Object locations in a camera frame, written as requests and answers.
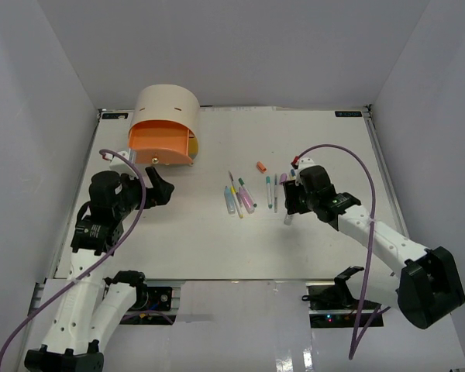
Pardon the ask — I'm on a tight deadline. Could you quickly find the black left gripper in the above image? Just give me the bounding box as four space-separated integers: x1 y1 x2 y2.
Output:
114 166 174 219

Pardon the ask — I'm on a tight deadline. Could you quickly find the orange top drawer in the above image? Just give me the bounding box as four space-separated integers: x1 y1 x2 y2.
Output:
129 120 196 165

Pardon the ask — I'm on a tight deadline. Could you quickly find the green capped pen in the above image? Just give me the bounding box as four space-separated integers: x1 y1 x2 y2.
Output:
239 177 257 208

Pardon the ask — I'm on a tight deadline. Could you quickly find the yellow pen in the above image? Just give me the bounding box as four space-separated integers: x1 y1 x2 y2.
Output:
231 186 243 219

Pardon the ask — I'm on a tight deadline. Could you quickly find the thin grey pen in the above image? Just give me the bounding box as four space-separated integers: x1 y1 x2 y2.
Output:
228 170 237 194

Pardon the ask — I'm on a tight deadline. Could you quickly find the yellow drawer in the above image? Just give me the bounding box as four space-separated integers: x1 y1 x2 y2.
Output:
188 136 199 160

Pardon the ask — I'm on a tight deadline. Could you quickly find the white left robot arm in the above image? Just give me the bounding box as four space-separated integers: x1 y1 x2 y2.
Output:
24 167 174 371

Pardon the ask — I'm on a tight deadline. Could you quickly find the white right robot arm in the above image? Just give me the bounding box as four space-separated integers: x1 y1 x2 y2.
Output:
283 157 465 329

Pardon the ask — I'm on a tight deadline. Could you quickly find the orange capped clear highlighter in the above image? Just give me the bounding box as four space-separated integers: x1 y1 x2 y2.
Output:
284 214 294 226

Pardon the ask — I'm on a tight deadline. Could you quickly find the teal capped pen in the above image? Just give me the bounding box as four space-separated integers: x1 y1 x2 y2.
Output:
266 176 274 209

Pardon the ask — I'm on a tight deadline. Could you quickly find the orange pen cap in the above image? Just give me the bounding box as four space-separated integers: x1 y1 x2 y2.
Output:
256 161 267 174

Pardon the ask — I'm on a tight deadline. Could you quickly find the pink highlighter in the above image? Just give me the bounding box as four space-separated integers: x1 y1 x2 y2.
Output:
239 187 255 214

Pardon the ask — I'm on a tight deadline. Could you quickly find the blue highlighter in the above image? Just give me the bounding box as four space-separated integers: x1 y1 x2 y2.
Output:
224 187 236 215

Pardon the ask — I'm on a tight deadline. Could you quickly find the beige cylindrical drawer organizer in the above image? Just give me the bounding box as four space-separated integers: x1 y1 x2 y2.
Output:
129 84 200 138

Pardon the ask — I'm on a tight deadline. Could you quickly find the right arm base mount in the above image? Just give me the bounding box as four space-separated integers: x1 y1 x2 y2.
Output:
301 267 363 329

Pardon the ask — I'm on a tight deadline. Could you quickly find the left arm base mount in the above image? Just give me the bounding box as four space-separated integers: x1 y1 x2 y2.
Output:
100 284 181 325

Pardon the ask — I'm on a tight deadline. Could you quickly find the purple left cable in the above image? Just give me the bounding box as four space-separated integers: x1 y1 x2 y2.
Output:
0 148 147 372

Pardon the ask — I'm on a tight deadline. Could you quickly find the purple cable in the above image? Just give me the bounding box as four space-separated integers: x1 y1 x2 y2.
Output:
0 148 147 372
294 143 384 360

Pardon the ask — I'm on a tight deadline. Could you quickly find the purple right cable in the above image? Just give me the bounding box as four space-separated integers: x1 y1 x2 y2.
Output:
294 143 384 360

